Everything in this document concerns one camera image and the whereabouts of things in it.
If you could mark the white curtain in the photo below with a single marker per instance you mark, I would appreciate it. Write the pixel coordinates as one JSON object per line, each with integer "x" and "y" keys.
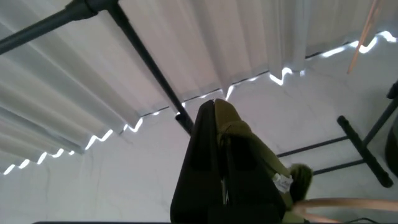
{"x": 217, "y": 37}

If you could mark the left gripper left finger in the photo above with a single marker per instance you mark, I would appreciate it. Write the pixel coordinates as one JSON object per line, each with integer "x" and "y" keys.
{"x": 199, "y": 186}

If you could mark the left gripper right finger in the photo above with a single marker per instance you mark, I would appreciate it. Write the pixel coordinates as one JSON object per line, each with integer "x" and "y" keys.
{"x": 248, "y": 193}

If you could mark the green long-sleeved shirt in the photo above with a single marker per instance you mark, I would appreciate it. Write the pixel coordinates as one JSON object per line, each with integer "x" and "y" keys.
{"x": 227, "y": 115}

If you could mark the pink clothes hanger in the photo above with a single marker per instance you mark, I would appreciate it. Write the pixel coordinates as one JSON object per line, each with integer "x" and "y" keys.
{"x": 365, "y": 31}
{"x": 342, "y": 203}

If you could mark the black clothes rack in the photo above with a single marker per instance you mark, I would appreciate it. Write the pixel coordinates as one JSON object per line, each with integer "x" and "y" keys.
{"x": 146, "y": 59}

